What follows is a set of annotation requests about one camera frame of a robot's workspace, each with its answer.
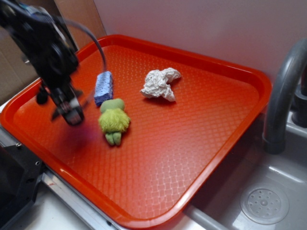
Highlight aluminium rail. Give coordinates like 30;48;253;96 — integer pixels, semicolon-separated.
0;128;119;230

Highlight black metal bracket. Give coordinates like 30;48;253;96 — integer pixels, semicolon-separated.
0;143;45;230

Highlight crumpled white paper towel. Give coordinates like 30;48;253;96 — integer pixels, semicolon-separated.
140;68;181;102

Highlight grey braided cable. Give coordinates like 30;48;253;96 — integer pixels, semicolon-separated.
62;19;108;74

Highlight wooden board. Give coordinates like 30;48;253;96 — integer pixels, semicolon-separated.
54;0;106;48

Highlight blue sponge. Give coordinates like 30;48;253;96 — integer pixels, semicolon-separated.
94;71;113;106

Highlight grey sink drain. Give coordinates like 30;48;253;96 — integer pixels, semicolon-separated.
240;183;289;225

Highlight red plastic tray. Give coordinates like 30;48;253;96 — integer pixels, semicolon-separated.
0;35;272;229

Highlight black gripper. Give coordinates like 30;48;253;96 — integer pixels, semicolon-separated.
36;82;90;126

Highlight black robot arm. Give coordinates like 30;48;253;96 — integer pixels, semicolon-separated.
0;0;84;126

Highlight cardboard panel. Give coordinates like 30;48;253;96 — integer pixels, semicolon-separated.
0;0;80;106

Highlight green plush toy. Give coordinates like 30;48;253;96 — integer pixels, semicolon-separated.
98;98;130;146

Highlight grey toy faucet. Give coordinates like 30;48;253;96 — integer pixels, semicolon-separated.
262;38;307;154

